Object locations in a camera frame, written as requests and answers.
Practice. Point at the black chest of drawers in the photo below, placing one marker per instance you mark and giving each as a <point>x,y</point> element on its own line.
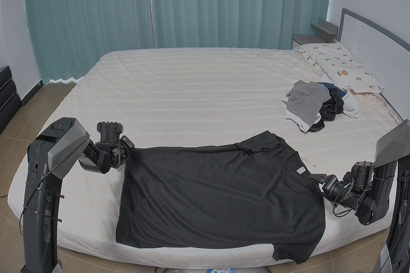
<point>6,99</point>

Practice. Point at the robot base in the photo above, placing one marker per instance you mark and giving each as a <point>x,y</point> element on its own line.
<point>198,270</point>

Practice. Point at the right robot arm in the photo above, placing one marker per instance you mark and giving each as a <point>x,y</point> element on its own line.
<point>381,188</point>

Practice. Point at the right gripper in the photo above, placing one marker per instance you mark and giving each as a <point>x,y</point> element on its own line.
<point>334,188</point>

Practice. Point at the bed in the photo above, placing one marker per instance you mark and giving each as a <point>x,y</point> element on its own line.
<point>192,89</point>

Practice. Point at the black T-shirt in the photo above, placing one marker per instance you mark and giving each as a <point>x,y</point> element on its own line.
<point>208,185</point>

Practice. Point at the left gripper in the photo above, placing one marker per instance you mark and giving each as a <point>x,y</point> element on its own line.
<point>126,142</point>

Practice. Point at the white printed pillow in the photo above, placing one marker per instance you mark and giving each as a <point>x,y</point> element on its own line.
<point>339,63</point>

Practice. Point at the grey bedside table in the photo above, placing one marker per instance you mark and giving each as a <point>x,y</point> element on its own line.
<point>312,38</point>

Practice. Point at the pile of clothes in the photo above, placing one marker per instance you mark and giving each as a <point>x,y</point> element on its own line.
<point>304,99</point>

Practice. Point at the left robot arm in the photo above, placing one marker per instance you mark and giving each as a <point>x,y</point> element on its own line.
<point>64,147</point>

